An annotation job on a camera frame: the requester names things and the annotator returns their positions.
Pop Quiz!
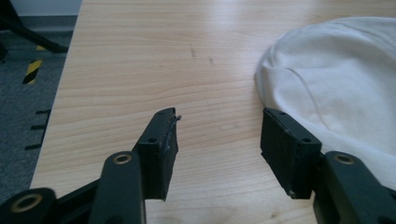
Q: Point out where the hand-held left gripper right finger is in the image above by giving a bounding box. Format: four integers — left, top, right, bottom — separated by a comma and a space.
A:
260, 106, 323, 200

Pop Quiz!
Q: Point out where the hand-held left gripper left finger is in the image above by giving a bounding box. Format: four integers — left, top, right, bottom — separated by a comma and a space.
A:
133, 106, 183, 202

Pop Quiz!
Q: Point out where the white cloth garment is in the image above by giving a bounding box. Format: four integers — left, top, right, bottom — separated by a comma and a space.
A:
254, 16, 396, 191

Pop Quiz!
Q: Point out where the yellow black striped floor tape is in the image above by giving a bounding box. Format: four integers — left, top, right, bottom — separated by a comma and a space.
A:
21, 45, 48, 85

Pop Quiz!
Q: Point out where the black metal stand leg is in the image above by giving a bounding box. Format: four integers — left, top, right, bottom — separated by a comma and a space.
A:
0, 0, 69, 63

